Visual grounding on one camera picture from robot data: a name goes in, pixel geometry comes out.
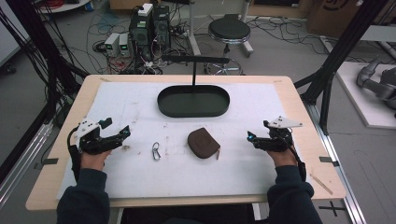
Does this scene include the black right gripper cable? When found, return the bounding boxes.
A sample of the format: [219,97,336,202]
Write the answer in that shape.
[287,143,308,183]

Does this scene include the thin wooden stick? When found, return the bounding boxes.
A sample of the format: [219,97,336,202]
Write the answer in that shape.
[309,173,333,196]

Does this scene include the black tape strip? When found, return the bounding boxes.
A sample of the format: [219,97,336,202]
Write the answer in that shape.
[33,157,60,171]
[318,156,341,168]

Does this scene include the cardboard box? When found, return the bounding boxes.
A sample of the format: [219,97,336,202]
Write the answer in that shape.
[305,0,362,39]

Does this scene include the brown zip pouch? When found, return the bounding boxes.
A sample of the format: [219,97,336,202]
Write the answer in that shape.
[187,127,221,161]

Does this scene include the person's left hand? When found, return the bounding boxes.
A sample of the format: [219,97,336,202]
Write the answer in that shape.
[79,149,113,172]

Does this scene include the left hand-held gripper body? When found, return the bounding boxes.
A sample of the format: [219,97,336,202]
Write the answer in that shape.
[75,119,125,156]

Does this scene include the person's right hand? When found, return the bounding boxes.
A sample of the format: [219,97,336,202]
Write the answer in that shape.
[266,147,299,168]

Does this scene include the black round stool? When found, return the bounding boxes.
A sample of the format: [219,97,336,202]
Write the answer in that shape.
[204,13,255,77]

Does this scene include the black post with cable bundle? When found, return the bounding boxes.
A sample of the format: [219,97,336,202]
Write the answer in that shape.
[0,0,90,127]

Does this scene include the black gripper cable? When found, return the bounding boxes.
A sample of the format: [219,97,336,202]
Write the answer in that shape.
[66,125,82,183]
[287,143,308,183]

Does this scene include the white floor platform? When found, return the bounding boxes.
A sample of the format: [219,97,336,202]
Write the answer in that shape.
[335,60,396,131]

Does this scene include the aluminium rail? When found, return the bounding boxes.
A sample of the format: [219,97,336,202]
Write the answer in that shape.
[304,102,369,224]
[0,120,54,208]

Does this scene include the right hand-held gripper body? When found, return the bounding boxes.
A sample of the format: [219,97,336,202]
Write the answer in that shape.
[255,116,304,153]

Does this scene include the white table leg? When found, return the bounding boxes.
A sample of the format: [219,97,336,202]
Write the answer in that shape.
[186,0,203,57]

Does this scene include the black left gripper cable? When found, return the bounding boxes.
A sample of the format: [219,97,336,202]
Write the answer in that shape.
[66,125,82,183]

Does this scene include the grey power supply unit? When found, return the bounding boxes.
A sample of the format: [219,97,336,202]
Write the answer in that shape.
[104,32,120,58]
[118,33,131,58]

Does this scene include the white table mat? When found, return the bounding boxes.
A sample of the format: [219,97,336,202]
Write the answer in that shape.
[56,80,310,201]

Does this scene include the black tape cross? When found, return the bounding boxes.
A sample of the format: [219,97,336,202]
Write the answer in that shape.
[318,200,347,217]

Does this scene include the black computer tower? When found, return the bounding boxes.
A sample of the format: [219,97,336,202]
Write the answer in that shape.
[128,3,172,62]

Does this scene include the black metal frame post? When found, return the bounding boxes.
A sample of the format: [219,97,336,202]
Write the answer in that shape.
[293,0,389,135]

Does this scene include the silver carabiner clip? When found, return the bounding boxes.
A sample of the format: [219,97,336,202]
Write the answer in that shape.
[151,141,163,162]

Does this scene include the black oval tray with hanger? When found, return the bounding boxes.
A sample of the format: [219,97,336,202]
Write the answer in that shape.
[156,54,232,119]

